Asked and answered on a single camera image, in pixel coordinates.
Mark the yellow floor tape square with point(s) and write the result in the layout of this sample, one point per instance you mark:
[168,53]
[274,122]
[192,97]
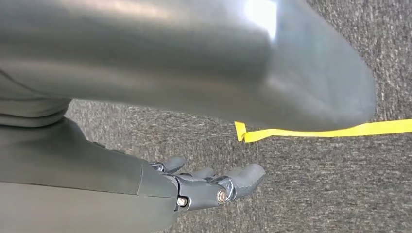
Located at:
[322,132]

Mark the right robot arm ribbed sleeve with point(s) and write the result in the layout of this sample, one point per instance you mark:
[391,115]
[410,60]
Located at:
[25,109]

